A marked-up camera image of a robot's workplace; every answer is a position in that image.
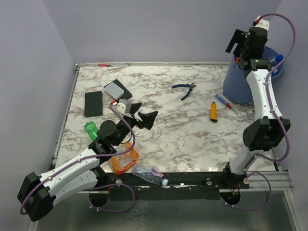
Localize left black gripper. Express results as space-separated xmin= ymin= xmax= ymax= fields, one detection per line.
xmin=115 ymin=103 xmax=158 ymax=146

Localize crushed bottle blue cap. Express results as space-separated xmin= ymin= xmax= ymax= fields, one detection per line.
xmin=269 ymin=54 xmax=283 ymax=66

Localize blue plastic bin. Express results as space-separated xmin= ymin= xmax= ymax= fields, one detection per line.
xmin=223 ymin=46 xmax=278 ymax=105

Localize small clear water bottle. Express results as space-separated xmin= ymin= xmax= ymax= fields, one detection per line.
xmin=131 ymin=164 xmax=168 ymax=187

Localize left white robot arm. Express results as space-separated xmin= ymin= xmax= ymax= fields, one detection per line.
xmin=17 ymin=101 xmax=158 ymax=221

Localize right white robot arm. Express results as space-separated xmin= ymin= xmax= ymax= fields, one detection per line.
xmin=221 ymin=26 xmax=291 ymax=188

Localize black flat box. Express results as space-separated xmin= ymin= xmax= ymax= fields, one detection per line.
xmin=105 ymin=79 xmax=132 ymax=100

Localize white grey router box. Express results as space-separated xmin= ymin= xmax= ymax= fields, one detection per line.
xmin=104 ymin=82 xmax=124 ymax=100

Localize black foam block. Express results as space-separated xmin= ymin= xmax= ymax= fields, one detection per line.
xmin=84 ymin=91 xmax=103 ymax=118

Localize green bear shaped bottle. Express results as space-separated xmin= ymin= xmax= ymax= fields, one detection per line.
xmin=83 ymin=121 xmax=99 ymax=141

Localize crushed orange label bottle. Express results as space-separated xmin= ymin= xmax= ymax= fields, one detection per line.
xmin=108 ymin=149 xmax=139 ymax=175

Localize red marker pen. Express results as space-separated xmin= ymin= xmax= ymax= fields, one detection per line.
xmin=98 ymin=64 xmax=112 ymax=67

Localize orange utility knife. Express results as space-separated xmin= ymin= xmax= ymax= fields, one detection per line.
xmin=210 ymin=102 xmax=218 ymax=122

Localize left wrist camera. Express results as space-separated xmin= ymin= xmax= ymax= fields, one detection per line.
xmin=113 ymin=99 xmax=132 ymax=116

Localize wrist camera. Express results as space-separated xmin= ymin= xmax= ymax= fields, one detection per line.
xmin=113 ymin=99 xmax=132 ymax=116
xmin=252 ymin=15 xmax=270 ymax=31

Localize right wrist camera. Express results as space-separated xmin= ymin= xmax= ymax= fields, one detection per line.
xmin=252 ymin=15 xmax=270 ymax=31

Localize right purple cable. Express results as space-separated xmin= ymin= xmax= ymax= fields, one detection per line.
xmin=225 ymin=13 xmax=297 ymax=211

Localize blue handled pliers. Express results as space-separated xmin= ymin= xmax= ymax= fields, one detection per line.
xmin=171 ymin=82 xmax=197 ymax=101

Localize blue handled screwdriver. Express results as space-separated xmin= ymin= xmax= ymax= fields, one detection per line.
xmin=215 ymin=94 xmax=241 ymax=116

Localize black mounting rail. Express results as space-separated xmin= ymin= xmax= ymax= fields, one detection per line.
xmin=79 ymin=168 xmax=251 ymax=202

